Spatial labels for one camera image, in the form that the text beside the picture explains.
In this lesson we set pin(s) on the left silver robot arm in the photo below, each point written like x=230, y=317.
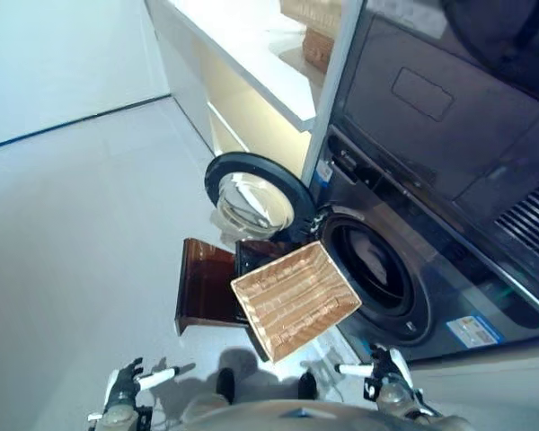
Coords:
x=117, y=415

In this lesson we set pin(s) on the right white-backed robot hand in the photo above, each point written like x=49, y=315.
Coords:
x=391, y=370

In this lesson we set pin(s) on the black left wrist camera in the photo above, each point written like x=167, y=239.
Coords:
x=144, y=415

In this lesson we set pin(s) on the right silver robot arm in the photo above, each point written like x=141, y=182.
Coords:
x=395, y=399

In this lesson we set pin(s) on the round washing machine door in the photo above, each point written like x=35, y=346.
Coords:
x=260, y=168

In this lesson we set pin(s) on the blue white rectangular label sticker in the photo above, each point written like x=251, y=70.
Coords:
x=471, y=330

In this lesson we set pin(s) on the brown translucent stool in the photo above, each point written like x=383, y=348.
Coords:
x=202, y=287

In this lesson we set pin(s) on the black baseboard strip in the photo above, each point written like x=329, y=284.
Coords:
x=72, y=120

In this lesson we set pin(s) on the white counter cabinet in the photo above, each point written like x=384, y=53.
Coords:
x=251, y=67

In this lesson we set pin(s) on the blue white QR label sticker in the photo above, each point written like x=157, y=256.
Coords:
x=323, y=173

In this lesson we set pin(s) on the light grey garment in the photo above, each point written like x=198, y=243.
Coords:
x=370, y=256

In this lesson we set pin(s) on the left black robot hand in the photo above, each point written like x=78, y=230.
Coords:
x=121, y=388

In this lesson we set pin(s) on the silver robot torso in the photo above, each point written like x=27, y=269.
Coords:
x=296, y=417

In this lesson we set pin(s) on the rectangular wicker basket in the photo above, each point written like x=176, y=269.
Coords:
x=292, y=305

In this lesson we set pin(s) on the small brown wicker basket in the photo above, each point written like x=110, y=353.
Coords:
x=316, y=49

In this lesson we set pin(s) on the grey front-load washing machine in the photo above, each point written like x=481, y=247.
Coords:
x=431, y=157

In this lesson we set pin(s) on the pale woven basket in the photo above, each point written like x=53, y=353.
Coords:
x=314, y=11

